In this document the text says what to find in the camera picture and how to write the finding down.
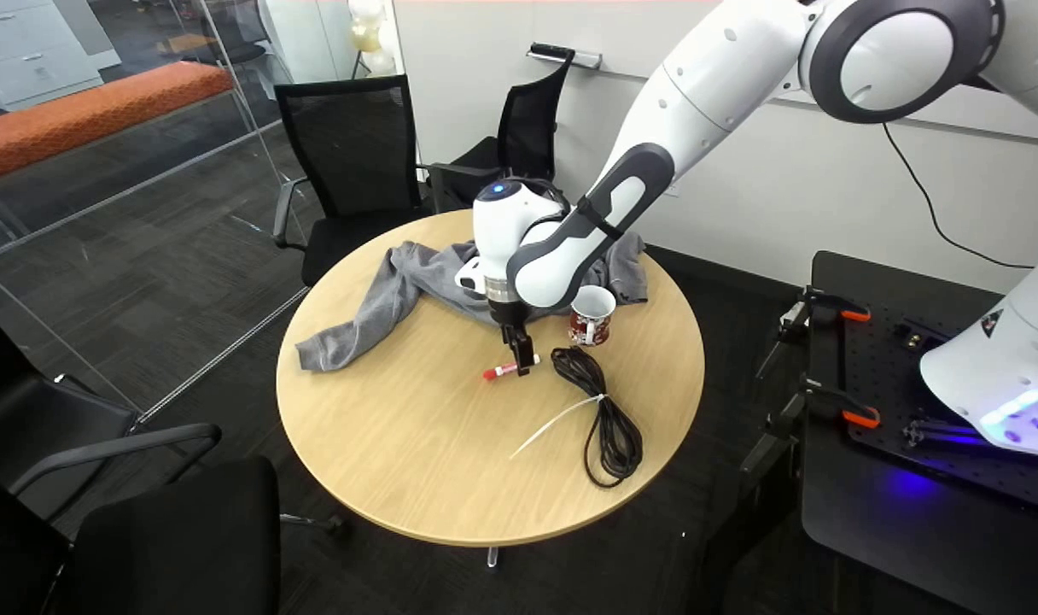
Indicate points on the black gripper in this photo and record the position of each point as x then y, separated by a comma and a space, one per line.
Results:
512, 332

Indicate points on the red white marker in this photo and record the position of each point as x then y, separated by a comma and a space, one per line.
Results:
495, 374

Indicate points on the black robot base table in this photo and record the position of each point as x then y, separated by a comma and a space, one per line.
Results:
921, 497

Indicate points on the red mug white inside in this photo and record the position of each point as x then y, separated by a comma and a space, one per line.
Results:
593, 312

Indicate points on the white zip tie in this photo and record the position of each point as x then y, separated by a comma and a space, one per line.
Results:
549, 427

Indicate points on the grey sweatshirt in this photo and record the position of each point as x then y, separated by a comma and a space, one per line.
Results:
417, 272

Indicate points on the round wooden table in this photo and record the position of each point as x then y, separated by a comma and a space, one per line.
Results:
429, 437

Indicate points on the black plastic chair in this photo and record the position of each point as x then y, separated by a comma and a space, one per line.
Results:
525, 137

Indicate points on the black mesh office chair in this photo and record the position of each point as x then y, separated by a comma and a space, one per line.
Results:
357, 150

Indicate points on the black armchair right side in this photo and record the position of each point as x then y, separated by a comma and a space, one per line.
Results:
203, 545

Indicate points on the orange bench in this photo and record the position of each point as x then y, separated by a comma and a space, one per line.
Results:
105, 110

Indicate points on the orange handled clamp upper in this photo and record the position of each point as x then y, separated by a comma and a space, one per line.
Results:
809, 309

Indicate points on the orange handled clamp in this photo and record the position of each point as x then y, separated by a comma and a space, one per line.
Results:
809, 309
806, 405

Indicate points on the orange handled clamp lower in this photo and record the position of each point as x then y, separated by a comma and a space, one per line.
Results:
806, 405

